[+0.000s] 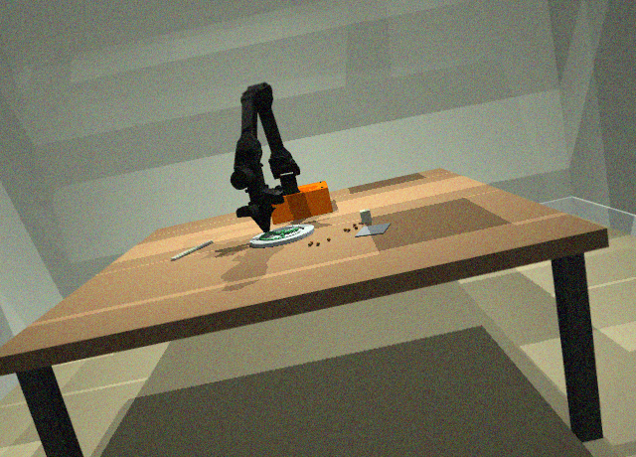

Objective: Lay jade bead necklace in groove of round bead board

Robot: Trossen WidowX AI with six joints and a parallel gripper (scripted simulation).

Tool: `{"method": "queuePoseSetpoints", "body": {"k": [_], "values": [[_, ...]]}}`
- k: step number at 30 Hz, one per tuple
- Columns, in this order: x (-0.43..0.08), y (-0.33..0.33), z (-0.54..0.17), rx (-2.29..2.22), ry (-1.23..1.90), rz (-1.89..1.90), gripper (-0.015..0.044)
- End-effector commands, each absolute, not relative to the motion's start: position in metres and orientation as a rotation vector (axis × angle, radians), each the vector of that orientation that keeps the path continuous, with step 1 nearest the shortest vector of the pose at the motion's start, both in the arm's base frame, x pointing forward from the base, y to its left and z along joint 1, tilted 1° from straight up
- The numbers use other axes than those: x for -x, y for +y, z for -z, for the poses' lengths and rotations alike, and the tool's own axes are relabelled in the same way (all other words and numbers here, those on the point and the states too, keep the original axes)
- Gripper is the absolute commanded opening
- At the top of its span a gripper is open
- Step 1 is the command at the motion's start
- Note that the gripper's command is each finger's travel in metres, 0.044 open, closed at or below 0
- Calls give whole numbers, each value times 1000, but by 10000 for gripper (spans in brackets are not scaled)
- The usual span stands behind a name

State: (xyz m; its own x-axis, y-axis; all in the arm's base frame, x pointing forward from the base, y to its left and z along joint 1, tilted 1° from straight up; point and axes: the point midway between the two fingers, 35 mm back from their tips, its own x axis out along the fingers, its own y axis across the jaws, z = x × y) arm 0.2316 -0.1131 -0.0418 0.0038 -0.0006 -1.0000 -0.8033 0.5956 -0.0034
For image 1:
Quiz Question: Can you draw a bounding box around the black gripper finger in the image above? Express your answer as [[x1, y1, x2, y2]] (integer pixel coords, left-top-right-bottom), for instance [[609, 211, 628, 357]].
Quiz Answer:
[[264, 207, 276, 230], [251, 211, 267, 233]]

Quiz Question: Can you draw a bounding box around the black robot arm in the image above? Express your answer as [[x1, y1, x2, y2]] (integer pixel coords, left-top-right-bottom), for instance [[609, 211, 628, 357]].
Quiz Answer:
[[231, 82, 300, 205]]

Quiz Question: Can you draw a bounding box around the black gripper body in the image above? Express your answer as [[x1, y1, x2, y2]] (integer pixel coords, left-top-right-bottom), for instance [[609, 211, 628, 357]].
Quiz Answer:
[[236, 182, 272, 218]]

